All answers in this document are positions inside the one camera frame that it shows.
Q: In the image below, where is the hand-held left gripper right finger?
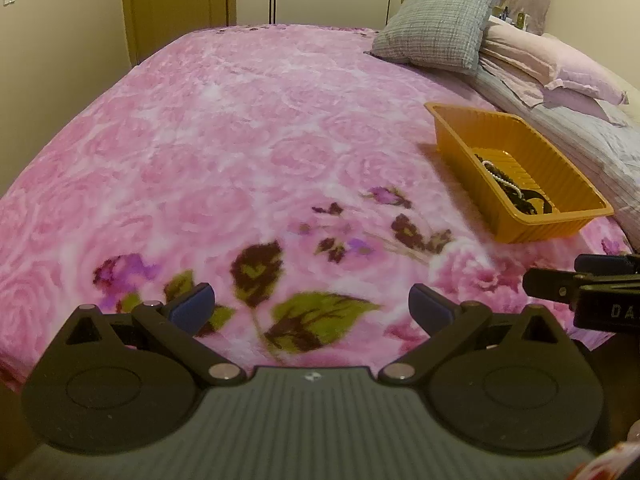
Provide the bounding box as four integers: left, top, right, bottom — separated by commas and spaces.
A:
377, 284, 564, 387

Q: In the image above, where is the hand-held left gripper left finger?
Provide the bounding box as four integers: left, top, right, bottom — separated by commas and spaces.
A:
65, 282, 247, 387

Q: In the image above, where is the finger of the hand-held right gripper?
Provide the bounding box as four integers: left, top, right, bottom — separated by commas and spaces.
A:
522, 267, 582, 305
574, 253, 640, 277

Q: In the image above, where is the white pearl bracelet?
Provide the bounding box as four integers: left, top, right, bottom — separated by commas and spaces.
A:
481, 159, 524, 196

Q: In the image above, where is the dark bead necklace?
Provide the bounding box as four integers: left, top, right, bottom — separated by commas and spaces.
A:
472, 151, 521, 206

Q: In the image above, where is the orange plastic tray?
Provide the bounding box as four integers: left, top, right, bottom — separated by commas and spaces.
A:
423, 102, 615, 245

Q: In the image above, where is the striped grey quilt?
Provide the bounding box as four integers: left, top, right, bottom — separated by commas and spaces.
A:
470, 55, 640, 255

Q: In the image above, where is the lavender pillow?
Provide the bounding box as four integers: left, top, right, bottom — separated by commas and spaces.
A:
542, 91, 633, 128

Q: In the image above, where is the red white printed cloth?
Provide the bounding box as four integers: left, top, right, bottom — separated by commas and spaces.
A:
569, 439, 640, 480

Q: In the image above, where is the pink floral blanket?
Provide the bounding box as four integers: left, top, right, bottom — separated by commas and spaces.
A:
0, 24, 635, 397

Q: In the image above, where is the pink pillow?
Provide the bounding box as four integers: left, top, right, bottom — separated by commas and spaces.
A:
479, 24, 630, 107

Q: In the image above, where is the purple cloth mirror cover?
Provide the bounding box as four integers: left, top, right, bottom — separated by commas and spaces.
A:
507, 0, 551, 37

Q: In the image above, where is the grey checked pillow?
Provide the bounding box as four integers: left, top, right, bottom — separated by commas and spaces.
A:
364, 0, 504, 74

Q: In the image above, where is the wooden door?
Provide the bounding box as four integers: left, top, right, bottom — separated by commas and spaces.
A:
120, 0, 237, 64

